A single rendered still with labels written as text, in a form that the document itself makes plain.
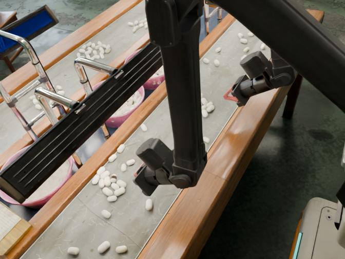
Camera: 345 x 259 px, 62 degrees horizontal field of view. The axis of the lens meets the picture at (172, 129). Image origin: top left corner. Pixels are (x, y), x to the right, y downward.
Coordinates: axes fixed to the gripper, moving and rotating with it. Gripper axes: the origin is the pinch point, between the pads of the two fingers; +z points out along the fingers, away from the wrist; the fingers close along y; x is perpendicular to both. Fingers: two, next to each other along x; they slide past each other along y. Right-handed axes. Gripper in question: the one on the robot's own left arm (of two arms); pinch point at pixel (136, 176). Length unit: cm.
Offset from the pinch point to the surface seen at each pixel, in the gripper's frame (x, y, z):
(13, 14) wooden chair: -119, -102, 206
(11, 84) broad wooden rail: -52, -16, 77
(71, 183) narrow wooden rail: -7.7, 9.3, 24.1
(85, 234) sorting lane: 4.3, 19.4, 13.7
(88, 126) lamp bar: -21.1, 3.6, -7.4
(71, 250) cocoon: 3.3, 25.2, 11.9
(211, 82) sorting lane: 4, -61, 13
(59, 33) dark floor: -92, -149, 245
